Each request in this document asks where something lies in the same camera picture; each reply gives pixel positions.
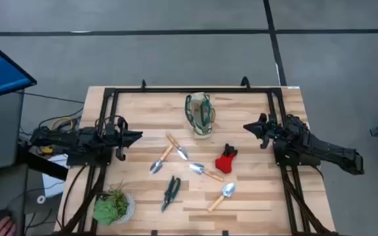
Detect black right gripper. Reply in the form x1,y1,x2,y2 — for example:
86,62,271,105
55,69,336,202
242,112,277,149

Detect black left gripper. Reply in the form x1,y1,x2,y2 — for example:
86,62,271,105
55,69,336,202
115,116,144,162

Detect steel trowel wooden handle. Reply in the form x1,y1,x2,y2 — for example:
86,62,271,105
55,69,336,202
188,162,225,183
148,144,175,176

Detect narrow pointed trowel wooden handle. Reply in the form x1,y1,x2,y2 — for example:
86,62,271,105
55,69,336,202
165,131,190,162

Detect red black gardening glove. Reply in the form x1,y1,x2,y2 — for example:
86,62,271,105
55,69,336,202
214,142,240,175

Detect beige green canvas gardening bag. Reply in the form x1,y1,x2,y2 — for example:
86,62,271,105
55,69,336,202
184,91,217,140

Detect wide steel scoop wooden handle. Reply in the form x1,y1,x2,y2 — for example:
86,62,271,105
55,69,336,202
207,182,237,213

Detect teal handled pliers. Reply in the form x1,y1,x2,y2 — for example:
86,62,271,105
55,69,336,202
160,175,182,214

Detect green potted plant white pot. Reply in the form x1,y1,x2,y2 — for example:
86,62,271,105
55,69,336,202
91,179,137,227

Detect white paper sheet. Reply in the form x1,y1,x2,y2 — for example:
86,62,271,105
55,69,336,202
40,153,70,199

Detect black desk beam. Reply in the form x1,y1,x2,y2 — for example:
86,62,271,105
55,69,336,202
17,149,69,182

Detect black computer mouse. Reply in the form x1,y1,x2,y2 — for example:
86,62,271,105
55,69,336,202
0,208,13,222

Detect black metal table frame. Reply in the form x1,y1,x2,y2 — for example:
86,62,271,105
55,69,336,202
53,85,341,236

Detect yellow cable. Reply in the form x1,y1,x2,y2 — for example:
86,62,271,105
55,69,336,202
49,116,75,132

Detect black floor cable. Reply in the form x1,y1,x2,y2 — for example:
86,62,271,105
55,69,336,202
14,91,85,105

